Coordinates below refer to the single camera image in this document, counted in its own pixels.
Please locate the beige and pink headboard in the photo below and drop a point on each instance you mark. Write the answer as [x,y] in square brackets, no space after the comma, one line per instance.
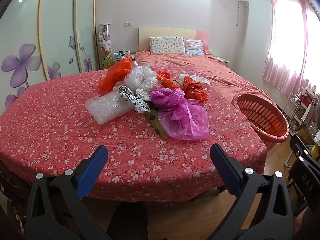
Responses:
[162,31]

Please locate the light wooden nightstand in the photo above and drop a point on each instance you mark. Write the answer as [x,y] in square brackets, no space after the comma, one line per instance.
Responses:
[222,60]

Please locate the white translucent plastic bag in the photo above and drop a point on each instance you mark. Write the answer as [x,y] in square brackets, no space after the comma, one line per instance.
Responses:
[140,78]

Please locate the olive green paw print bag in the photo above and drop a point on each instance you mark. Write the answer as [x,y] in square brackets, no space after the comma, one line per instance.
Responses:
[154,120]

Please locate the white wall switch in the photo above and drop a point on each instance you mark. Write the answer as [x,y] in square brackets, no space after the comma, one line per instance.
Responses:
[128,24]

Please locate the wardrobe with purple flower doors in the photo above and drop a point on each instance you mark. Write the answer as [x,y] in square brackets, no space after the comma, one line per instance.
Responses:
[50,30]

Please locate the pink curtain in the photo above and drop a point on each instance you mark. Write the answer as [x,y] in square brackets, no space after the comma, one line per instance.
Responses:
[287,45]

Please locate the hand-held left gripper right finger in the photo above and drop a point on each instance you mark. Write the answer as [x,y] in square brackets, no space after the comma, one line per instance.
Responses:
[224,167]

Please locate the yellow bottle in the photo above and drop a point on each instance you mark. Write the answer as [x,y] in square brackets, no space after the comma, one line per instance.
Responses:
[314,151]

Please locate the orange plastic laundry basket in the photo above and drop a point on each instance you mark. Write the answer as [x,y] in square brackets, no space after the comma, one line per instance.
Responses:
[265,120]

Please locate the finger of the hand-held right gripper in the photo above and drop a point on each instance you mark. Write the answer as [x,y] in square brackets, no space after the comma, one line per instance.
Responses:
[303,155]

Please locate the bed with pink duvet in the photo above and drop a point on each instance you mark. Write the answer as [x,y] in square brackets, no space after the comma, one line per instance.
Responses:
[215,72]

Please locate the pink striped pillow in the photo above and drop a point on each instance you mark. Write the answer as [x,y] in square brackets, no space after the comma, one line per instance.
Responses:
[194,47]

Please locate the person's right hand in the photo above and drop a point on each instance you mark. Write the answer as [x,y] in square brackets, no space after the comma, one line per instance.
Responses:
[301,223]

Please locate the small orange plastic bag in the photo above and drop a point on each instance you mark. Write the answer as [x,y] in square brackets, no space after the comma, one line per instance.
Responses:
[167,80]

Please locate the magenta plastic bag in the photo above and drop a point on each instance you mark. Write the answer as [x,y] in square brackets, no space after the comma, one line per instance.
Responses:
[182,116]

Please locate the thin clear plastic bag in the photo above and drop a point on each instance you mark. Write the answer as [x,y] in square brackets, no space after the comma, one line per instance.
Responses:
[200,78]

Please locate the large orange-red plastic bag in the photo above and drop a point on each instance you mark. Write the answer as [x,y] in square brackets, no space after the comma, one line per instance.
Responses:
[116,73]

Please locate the black and white dotted bag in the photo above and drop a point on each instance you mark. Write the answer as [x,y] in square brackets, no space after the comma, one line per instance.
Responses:
[135,101]

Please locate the white floral pillow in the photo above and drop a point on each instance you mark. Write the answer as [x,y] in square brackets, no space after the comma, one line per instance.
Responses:
[167,45]

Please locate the pink nightstand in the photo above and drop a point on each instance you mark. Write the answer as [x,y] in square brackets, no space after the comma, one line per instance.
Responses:
[125,58]

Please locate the clear bubble wrap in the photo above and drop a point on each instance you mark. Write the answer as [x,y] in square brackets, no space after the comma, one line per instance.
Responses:
[107,107]

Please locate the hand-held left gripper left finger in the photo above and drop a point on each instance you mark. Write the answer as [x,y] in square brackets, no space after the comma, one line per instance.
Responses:
[93,170]

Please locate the clear tube of plush toys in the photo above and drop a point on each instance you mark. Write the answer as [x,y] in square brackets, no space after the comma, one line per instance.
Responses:
[105,38]

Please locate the yellow green plush toy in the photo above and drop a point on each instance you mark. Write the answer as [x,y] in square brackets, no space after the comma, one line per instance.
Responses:
[108,61]

